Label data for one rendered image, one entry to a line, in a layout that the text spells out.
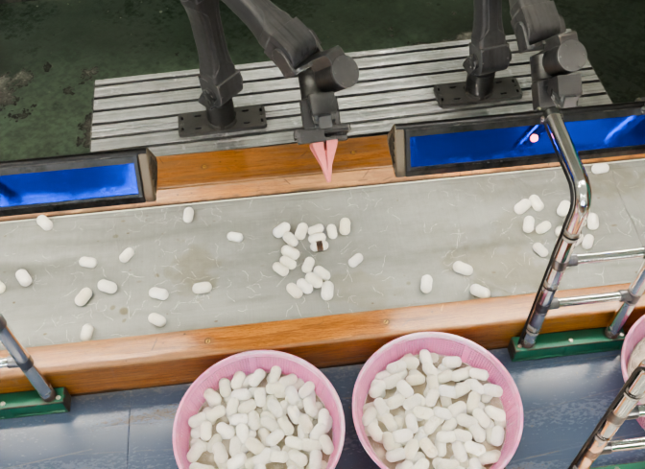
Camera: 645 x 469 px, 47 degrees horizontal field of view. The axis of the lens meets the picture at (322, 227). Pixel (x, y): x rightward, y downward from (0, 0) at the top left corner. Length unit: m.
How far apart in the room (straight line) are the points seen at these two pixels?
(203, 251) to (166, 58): 1.69
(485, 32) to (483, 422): 0.84
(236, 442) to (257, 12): 0.73
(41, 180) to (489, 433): 0.78
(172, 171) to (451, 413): 0.72
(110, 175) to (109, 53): 2.03
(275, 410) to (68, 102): 1.93
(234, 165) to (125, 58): 1.61
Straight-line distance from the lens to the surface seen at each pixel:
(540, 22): 1.49
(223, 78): 1.60
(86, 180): 1.11
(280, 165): 1.50
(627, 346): 1.35
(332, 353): 1.29
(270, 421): 1.22
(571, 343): 1.38
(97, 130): 1.79
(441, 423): 1.25
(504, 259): 1.41
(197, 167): 1.52
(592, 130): 1.17
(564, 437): 1.34
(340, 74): 1.30
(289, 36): 1.36
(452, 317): 1.30
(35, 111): 2.94
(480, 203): 1.49
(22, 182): 1.13
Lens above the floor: 1.87
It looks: 52 degrees down
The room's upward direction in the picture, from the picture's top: 2 degrees counter-clockwise
